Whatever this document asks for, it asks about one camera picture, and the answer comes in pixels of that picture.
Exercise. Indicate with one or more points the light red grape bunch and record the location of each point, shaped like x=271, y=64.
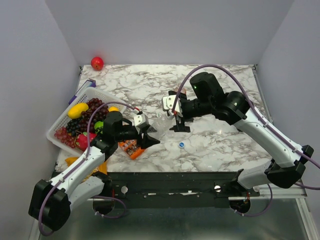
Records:
x=65, y=137

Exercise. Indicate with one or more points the orange juice bottle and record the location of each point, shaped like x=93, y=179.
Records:
x=183, y=90

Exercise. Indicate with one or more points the blue cap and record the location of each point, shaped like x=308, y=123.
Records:
x=181, y=144

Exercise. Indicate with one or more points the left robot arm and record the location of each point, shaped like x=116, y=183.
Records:
x=53, y=200

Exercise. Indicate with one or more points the orange snack box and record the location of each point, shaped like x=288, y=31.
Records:
x=131, y=148

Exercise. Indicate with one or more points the white plastic basket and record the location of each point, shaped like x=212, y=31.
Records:
x=63, y=119

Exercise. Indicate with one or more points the purple white box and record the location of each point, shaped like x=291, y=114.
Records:
x=88, y=83

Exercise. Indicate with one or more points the yellow snack bag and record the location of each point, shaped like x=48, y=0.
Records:
x=101, y=168

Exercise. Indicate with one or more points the red apple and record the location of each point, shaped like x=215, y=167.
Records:
x=97, y=63

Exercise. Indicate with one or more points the clear bottle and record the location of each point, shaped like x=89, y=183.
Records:
x=162, y=124

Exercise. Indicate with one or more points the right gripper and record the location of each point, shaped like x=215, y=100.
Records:
x=180, y=127

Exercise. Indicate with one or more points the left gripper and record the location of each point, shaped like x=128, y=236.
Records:
x=147, y=141

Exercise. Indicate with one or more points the yellow lemon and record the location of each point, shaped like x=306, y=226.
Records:
x=113, y=109

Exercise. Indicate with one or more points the black blue grape bunch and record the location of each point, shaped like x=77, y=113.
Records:
x=73, y=125

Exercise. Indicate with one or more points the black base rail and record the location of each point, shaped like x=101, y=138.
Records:
x=173, y=189

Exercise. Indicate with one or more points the yellow mango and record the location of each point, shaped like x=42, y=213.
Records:
x=76, y=111

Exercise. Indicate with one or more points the green toy fruit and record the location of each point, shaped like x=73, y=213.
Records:
x=98, y=127

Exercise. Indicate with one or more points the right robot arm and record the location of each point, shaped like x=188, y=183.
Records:
x=288, y=158

